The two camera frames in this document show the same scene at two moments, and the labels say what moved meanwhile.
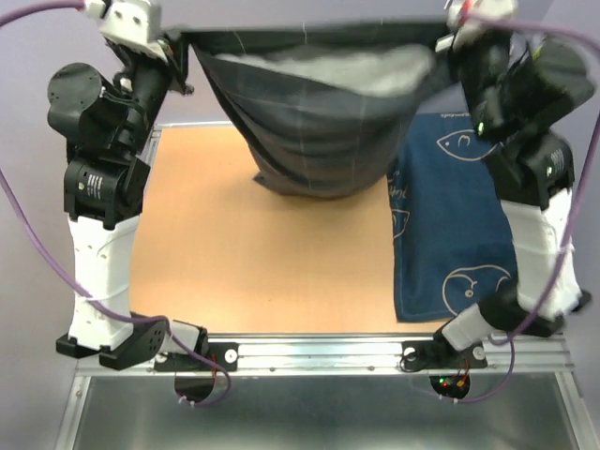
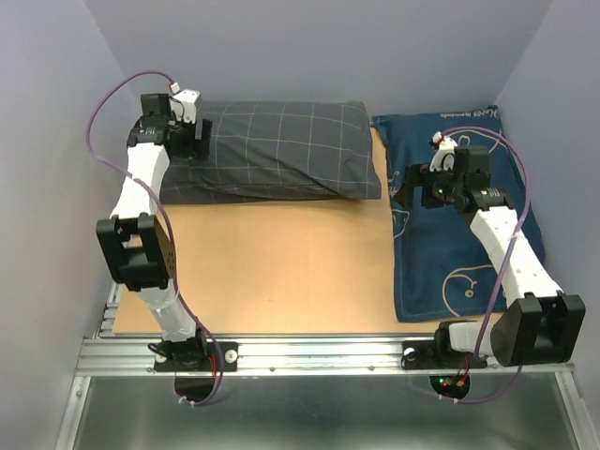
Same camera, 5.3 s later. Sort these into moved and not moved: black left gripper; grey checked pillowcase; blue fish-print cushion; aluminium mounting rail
Moved: grey checked pillowcase; black left gripper
Not moved: aluminium mounting rail; blue fish-print cushion
